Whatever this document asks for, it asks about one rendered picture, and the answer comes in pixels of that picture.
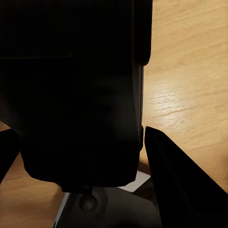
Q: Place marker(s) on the digital camera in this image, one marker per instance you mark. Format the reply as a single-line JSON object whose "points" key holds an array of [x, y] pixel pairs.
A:
{"points": [[71, 87]]}

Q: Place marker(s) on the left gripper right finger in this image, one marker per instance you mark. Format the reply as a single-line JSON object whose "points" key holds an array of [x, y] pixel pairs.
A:
{"points": [[187, 196]]}

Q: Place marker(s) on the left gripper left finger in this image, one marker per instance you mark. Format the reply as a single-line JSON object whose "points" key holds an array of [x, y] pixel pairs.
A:
{"points": [[9, 150]]}

